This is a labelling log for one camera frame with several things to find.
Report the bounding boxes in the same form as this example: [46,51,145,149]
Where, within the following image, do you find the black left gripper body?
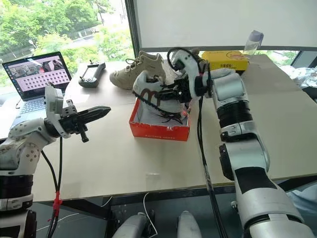
[58,99,90,143]

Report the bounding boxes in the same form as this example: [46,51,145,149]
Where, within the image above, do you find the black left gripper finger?
[76,106,111,116]
[77,112,109,124]

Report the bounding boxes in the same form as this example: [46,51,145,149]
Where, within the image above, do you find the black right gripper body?
[172,74,193,104]

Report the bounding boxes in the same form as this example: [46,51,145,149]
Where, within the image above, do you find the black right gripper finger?
[156,93,179,102]
[158,83,179,92]

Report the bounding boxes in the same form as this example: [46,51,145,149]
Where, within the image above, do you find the white sneaker with red logo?
[132,70,192,115]

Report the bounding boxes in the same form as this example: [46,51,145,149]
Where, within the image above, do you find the orange cardboard shoebox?
[129,96,191,142]

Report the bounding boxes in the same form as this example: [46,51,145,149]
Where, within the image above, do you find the open grey laptop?
[1,51,73,126]

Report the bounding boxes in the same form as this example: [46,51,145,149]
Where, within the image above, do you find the beige lace-up sneaker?
[109,51,166,90]

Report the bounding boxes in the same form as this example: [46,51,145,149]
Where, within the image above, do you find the black handheld remote controller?
[78,60,106,88]

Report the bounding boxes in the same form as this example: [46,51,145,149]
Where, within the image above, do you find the yellow cardboard box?
[201,50,249,72]

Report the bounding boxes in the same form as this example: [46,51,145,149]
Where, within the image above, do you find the white roller blind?
[133,0,317,52]

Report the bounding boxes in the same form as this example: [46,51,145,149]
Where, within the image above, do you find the clear bottle with grey cap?
[242,29,264,59]

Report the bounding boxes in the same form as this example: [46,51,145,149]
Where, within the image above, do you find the grey rounded robot leg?
[177,210,203,238]
[112,212,157,238]

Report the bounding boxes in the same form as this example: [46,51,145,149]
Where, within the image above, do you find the white crumpled plastic bag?
[288,64,317,88]

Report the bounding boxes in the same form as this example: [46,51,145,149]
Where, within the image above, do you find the light blue cloth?
[286,182,317,225]

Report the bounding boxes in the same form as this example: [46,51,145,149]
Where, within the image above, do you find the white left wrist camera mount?
[44,85,71,139]

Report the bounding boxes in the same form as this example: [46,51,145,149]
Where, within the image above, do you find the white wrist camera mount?
[44,85,71,139]
[170,49,211,100]

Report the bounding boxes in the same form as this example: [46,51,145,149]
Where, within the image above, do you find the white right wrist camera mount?
[170,49,211,100]

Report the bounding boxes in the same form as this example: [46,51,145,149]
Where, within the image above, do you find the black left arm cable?
[40,136,64,238]

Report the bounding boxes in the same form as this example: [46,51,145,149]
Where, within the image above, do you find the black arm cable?
[167,47,229,238]
[40,136,64,238]

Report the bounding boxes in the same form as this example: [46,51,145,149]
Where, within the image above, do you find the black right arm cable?
[167,47,229,238]

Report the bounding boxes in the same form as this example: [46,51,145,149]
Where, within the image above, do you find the dark window frame post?
[124,0,142,60]

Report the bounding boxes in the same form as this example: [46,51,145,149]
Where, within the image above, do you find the black table frame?
[34,173,317,238]

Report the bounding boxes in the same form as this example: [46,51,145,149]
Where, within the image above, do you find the thin white cable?
[36,191,156,233]

